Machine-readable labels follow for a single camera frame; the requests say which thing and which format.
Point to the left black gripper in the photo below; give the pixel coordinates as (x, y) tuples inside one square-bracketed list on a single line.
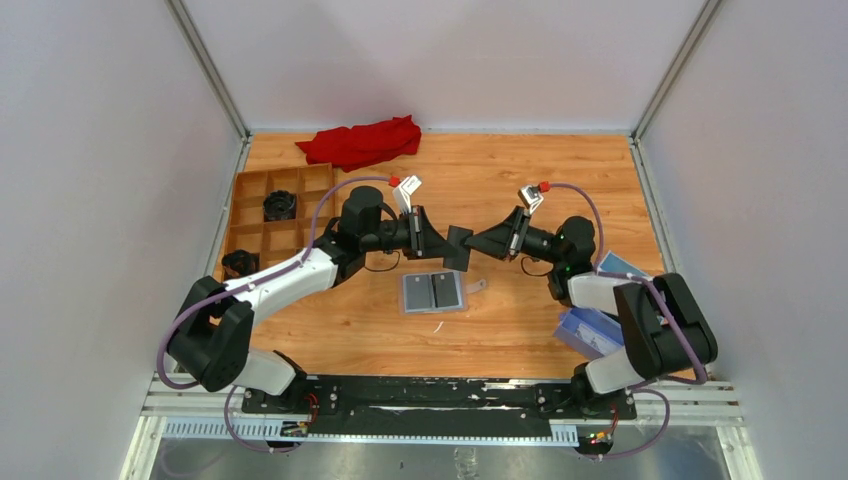
[(429, 243)]

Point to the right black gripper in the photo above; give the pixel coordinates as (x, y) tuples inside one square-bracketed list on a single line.
[(506, 240)]

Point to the dark grey credit card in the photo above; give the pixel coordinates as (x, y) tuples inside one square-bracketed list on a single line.
[(459, 258)]

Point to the blue plastic box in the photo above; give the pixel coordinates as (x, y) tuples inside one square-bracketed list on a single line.
[(593, 326)]

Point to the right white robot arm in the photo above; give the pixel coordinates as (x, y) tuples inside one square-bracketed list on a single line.
[(664, 329)]

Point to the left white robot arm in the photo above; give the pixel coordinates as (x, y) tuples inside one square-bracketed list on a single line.
[(208, 343)]

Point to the red cloth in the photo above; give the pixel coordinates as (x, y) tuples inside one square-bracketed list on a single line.
[(360, 146)]

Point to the black round part upper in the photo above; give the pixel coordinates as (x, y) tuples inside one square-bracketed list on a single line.
[(279, 205)]

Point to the black round part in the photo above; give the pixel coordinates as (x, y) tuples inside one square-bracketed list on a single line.
[(239, 263), (279, 205)]

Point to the brown compartment tray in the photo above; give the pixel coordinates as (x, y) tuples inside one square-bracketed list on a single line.
[(278, 240)]

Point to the black round part lower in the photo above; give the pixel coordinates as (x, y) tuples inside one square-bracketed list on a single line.
[(239, 263)]

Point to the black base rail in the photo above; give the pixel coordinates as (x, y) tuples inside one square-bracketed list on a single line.
[(440, 407)]

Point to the aluminium frame rail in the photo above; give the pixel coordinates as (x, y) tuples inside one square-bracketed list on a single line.
[(196, 413)]

